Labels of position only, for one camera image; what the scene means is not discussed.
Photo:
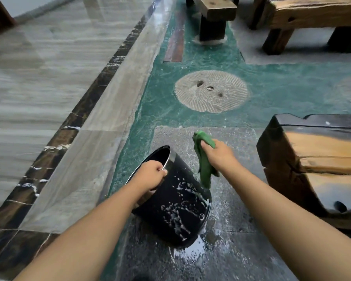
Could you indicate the dark wooden block stool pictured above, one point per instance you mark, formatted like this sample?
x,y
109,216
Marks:
x,y
316,169

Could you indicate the rustic wooden bench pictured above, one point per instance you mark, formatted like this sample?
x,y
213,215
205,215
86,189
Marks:
x,y
307,17

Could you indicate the person's left fingers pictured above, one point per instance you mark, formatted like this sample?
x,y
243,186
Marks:
x,y
159,171

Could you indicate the person's left hand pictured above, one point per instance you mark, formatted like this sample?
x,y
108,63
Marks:
x,y
148,176

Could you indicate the green cleaning cloth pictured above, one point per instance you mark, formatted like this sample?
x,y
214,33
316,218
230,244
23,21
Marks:
x,y
204,163

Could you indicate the person's right forearm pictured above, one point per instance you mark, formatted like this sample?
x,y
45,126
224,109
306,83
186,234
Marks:
x,y
289,228

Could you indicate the person's right hand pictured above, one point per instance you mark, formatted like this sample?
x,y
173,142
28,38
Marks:
x,y
219,156

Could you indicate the person's left forearm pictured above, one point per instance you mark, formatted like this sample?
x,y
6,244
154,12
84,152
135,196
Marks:
x,y
84,239

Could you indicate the round carved stone millstone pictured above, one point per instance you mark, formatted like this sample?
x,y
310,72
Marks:
x,y
211,91

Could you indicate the embedded wooden plank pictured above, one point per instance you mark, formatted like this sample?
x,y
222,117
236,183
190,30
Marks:
x,y
175,40

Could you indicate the black round bin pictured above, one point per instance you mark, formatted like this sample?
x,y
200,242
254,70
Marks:
x,y
175,207

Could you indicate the rustic wooden table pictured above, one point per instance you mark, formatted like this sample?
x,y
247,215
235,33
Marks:
x,y
213,14

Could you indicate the person's right fingers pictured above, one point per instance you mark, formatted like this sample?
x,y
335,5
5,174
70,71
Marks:
x,y
206,146

